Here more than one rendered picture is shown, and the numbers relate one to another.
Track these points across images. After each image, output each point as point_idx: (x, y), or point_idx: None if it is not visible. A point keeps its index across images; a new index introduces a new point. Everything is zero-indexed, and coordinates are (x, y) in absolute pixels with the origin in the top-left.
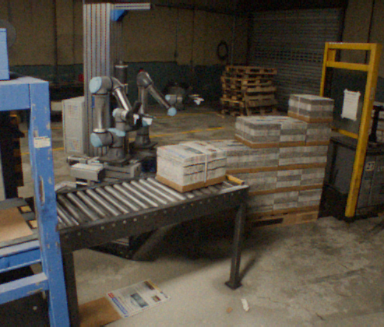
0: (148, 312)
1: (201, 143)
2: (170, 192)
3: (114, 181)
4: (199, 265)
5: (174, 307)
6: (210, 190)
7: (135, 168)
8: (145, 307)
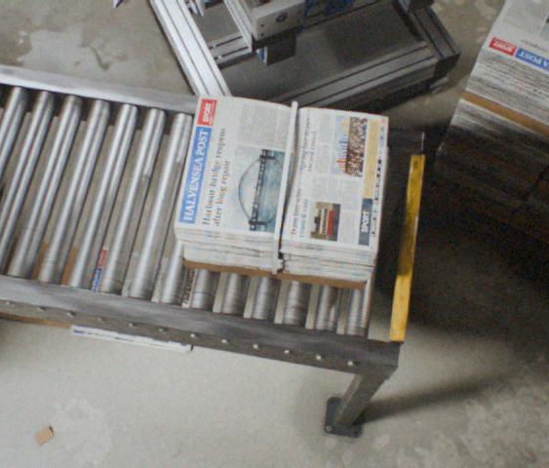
0: (120, 351)
1: (361, 146)
2: (175, 235)
3: (230, 4)
4: (344, 299)
5: (175, 377)
6: (286, 296)
7: (264, 19)
8: (125, 336)
